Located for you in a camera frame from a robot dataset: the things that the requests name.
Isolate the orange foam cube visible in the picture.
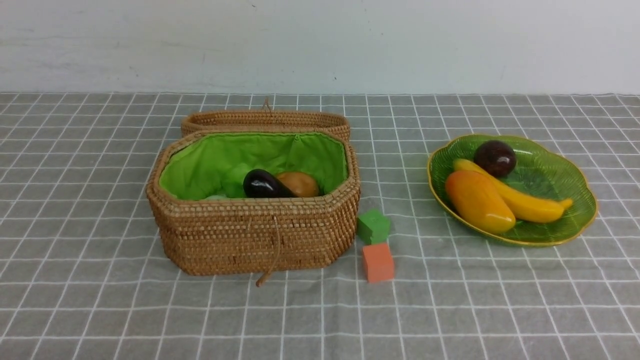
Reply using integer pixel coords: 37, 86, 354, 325
362, 243, 395, 283

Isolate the orange yellow mango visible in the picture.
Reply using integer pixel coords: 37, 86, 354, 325
445, 170, 516, 234

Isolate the yellow banana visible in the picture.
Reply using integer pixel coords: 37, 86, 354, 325
453, 158, 574, 224

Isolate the green glass leaf plate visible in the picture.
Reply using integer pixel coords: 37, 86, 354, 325
426, 133, 598, 248

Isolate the brown potato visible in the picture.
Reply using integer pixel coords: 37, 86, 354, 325
276, 171, 320, 198

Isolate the woven rattan basket green lining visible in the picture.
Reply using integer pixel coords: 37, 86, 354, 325
145, 130, 362, 288

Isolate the woven rattan basket lid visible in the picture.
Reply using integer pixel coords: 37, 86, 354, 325
180, 99, 351, 141

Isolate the purple eggplant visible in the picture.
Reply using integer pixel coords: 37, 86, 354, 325
242, 168, 297, 199

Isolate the green foam cube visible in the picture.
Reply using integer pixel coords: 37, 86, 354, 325
356, 208, 391, 246

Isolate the grey checked tablecloth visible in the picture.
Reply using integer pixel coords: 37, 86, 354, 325
0, 92, 640, 360

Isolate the dark purple passion fruit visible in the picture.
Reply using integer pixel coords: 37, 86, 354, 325
473, 139, 517, 178

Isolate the white radish with leaves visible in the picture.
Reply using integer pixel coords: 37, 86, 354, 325
203, 194, 228, 201

